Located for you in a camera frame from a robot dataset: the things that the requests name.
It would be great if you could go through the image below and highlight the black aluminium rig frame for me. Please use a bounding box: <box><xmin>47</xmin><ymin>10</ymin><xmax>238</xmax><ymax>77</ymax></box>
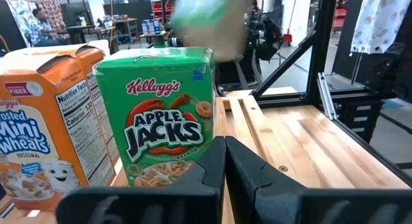
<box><xmin>250</xmin><ymin>0</ymin><xmax>412</xmax><ymax>188</ymax></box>

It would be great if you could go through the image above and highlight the red storage bin rack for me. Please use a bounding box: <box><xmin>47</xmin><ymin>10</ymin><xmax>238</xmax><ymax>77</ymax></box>
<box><xmin>334</xmin><ymin>0</ymin><xmax>351</xmax><ymax>32</ymax></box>
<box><xmin>150</xmin><ymin>0</ymin><xmax>176</xmax><ymax>23</ymax></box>

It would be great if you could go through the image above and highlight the patterned hanging cloth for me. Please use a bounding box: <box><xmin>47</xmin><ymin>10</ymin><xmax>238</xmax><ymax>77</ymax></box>
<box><xmin>6</xmin><ymin>0</ymin><xmax>70</xmax><ymax>41</ymax></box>

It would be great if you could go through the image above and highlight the person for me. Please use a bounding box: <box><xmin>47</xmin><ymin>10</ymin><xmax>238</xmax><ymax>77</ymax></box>
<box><xmin>30</xmin><ymin>7</ymin><xmax>70</xmax><ymax>47</ymax></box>
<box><xmin>245</xmin><ymin>0</ymin><xmax>285</xmax><ymax>62</ymax></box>

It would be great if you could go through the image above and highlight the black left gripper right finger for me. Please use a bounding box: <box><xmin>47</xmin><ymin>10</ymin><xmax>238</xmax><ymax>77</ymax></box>
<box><xmin>225</xmin><ymin>136</ymin><xmax>412</xmax><ymax>224</ymax></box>

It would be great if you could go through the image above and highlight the orange Mini Wheats cereal box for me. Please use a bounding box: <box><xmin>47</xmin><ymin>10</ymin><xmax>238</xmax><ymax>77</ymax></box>
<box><xmin>0</xmin><ymin>43</ymin><xmax>117</xmax><ymax>212</ymax></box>
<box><xmin>75</xmin><ymin>44</ymin><xmax>120</xmax><ymax>167</ymax></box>

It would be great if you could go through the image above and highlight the green Apple Jacks cereal box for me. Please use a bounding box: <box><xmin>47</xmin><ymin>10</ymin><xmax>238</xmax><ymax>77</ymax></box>
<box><xmin>92</xmin><ymin>46</ymin><xmax>217</xmax><ymax>189</ymax></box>

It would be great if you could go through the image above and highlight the white patterned cloth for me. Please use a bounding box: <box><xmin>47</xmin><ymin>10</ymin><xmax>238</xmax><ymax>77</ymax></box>
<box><xmin>350</xmin><ymin>0</ymin><xmax>412</xmax><ymax>55</ymax></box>

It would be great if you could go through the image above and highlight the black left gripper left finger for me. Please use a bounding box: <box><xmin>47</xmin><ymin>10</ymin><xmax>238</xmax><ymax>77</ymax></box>
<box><xmin>56</xmin><ymin>136</ymin><xmax>226</xmax><ymax>224</ymax></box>

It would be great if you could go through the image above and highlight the red broom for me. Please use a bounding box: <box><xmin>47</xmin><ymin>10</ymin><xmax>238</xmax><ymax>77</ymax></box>
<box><xmin>282</xmin><ymin>0</ymin><xmax>299</xmax><ymax>44</ymax></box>

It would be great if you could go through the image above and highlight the wooden slatted shelf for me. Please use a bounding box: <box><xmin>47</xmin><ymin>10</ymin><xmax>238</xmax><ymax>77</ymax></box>
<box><xmin>0</xmin><ymin>94</ymin><xmax>290</xmax><ymax>224</ymax></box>

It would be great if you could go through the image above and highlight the dark metal equipment stand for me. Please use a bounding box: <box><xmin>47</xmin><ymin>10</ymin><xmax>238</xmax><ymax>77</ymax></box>
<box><xmin>334</xmin><ymin>42</ymin><xmax>412</xmax><ymax>144</ymax></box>

